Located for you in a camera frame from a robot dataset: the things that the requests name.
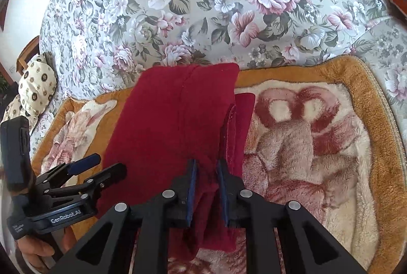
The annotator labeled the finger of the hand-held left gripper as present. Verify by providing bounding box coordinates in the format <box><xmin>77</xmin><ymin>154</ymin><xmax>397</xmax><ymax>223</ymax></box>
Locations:
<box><xmin>36</xmin><ymin>154</ymin><xmax>102</xmax><ymax>190</ymax></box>
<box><xmin>48</xmin><ymin>162</ymin><xmax>128</xmax><ymax>201</ymax></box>

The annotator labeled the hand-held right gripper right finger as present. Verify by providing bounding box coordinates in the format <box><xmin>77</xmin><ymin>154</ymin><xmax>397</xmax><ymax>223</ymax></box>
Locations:
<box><xmin>216</xmin><ymin>160</ymin><xmax>367</xmax><ymax>274</ymax></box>

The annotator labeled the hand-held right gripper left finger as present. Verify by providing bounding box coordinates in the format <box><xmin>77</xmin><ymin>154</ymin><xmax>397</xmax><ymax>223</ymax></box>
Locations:
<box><xmin>48</xmin><ymin>159</ymin><xmax>198</xmax><ymax>274</ymax></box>

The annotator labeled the dark red knitted garment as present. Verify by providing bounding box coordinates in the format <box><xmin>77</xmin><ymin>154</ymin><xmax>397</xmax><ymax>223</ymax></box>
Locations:
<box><xmin>95</xmin><ymin>63</ymin><xmax>256</xmax><ymax>262</ymax></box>

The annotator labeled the person's left hand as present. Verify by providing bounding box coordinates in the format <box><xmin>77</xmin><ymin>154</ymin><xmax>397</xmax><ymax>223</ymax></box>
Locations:
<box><xmin>14</xmin><ymin>223</ymin><xmax>77</xmax><ymax>272</ymax></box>

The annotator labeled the cream pillow with brown dots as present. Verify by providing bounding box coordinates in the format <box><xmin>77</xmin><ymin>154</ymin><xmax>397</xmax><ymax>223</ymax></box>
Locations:
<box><xmin>0</xmin><ymin>52</ymin><xmax>58</xmax><ymax>136</ymax></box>

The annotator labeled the plush blanket with orange border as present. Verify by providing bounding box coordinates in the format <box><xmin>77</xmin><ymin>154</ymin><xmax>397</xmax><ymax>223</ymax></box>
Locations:
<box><xmin>30</xmin><ymin>56</ymin><xmax>402</xmax><ymax>274</ymax></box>

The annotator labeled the floral quilted bedspread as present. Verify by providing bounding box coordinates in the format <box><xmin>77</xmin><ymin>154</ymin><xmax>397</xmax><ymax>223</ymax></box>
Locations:
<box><xmin>32</xmin><ymin>0</ymin><xmax>407</xmax><ymax>147</ymax></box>

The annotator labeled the wooden chair frame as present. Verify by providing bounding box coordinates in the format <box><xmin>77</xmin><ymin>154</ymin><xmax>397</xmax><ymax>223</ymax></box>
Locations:
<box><xmin>17</xmin><ymin>35</ymin><xmax>41</xmax><ymax>75</ymax></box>

